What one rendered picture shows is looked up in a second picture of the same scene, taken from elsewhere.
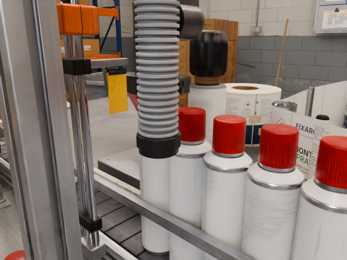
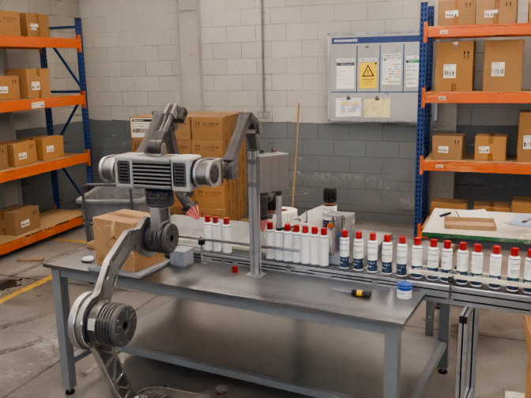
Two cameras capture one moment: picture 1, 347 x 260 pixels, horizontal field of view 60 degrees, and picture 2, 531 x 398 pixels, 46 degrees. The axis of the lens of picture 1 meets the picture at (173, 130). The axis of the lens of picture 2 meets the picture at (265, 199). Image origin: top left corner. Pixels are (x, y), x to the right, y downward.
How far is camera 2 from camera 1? 3.09 m
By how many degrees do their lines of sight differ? 16
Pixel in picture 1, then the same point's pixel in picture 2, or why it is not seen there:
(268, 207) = (295, 238)
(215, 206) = (286, 241)
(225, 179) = (288, 235)
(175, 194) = (276, 242)
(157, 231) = (271, 253)
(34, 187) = (257, 238)
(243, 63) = not seen: hidden behind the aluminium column
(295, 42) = (310, 129)
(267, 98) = (291, 214)
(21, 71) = (257, 219)
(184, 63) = not seen: hidden behind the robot
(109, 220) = not seen: hidden behind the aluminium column
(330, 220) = (304, 237)
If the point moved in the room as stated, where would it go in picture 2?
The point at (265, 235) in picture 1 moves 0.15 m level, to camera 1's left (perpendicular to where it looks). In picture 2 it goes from (295, 243) to (269, 246)
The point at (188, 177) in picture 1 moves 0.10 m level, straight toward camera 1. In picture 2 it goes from (280, 237) to (284, 242)
